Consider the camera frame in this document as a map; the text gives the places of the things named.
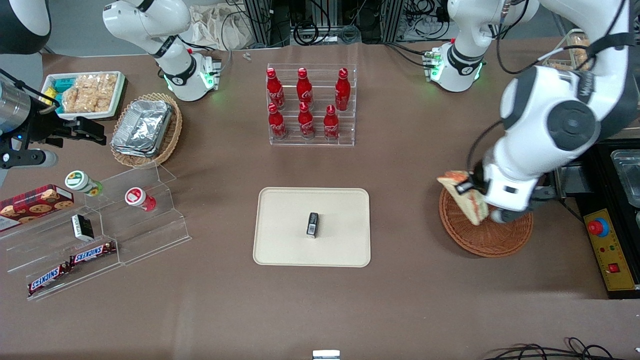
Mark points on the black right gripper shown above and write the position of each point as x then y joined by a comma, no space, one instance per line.
46,131

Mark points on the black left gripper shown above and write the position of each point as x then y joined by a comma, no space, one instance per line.
476,176

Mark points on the triangular sandwich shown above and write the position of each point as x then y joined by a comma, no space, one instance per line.
472,207

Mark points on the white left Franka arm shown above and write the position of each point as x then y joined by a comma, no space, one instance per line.
550,120

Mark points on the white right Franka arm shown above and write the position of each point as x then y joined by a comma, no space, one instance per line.
175,60

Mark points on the white rectangular snack tray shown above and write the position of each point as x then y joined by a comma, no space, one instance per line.
117,97

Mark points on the round brown wicker basket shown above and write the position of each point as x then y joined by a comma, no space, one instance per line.
480,240

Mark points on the oval light wicker basket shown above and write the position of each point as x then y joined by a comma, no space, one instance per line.
172,135

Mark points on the cream plastic tray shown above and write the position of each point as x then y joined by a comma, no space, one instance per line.
285,230

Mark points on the clear bag of crackers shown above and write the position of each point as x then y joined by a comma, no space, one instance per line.
581,51
90,92

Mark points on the green lidded drink cup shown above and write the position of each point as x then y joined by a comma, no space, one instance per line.
82,182

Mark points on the silver foil container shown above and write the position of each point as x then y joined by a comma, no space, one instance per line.
142,127

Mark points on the teal snack packet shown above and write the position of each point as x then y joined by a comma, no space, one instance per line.
62,85

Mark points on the yellow snack packet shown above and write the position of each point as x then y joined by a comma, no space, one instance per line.
49,96

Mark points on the red lidded drink cup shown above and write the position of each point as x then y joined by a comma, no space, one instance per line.
139,198

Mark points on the red cookie box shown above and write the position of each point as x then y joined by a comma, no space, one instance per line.
37,202

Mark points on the small black white carton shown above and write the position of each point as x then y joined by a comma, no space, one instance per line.
82,227

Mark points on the clear acrylic stepped display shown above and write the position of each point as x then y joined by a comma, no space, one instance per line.
150,235

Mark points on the Snickers bar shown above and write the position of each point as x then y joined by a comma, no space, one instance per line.
49,279
92,253

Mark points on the red cola bottle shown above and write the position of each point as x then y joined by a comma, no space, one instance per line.
277,125
275,90
306,125
304,90
331,127
342,92

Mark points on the small black box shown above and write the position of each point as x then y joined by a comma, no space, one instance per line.
312,225

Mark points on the clear acrylic bottle rack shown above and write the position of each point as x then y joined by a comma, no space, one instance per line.
315,142

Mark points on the white cloth bag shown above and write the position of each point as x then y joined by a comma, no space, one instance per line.
210,27

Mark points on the steel pan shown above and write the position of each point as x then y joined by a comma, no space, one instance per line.
629,175

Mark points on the yellow emergency stop box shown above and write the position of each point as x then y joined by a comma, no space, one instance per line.
612,265

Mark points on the small silver device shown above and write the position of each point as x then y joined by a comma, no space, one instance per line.
326,355

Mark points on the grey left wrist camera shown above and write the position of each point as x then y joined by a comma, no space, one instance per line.
507,216

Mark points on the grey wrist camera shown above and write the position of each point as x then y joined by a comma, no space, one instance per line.
27,159
507,216

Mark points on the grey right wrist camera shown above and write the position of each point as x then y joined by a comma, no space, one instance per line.
27,159

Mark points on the aluminium frame post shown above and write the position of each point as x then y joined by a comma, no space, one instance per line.
392,20
262,22

